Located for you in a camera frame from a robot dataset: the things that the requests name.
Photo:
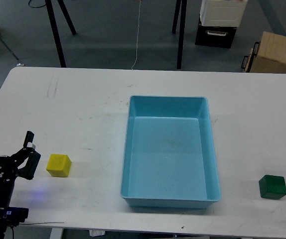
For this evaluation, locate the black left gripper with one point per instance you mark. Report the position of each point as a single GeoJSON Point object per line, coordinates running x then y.
{"type": "Point", "coordinates": [21, 164]}

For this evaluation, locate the cardboard box with handles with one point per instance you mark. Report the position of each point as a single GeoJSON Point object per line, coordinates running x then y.
{"type": "Point", "coordinates": [267, 55]}

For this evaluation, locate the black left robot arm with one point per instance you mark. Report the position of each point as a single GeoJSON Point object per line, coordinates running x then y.
{"type": "Point", "coordinates": [21, 164]}

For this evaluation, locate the black trestle right legs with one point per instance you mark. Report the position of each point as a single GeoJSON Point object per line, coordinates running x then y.
{"type": "Point", "coordinates": [179, 18]}

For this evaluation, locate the yellow cube block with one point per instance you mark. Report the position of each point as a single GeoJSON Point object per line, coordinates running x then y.
{"type": "Point", "coordinates": [59, 165]}

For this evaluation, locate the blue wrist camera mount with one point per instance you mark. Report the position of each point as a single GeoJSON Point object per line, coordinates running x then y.
{"type": "Point", "coordinates": [13, 216]}

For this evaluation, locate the dark green cube block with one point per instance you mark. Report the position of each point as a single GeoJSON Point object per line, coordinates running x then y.
{"type": "Point", "coordinates": [272, 187]}

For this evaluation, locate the light blue plastic bin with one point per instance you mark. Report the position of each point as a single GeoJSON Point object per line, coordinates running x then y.
{"type": "Point", "coordinates": [169, 155]}

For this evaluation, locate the black storage box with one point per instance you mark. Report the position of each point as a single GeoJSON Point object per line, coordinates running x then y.
{"type": "Point", "coordinates": [215, 36]}

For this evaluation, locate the white storage box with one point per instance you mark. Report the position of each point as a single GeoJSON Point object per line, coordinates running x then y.
{"type": "Point", "coordinates": [222, 13]}

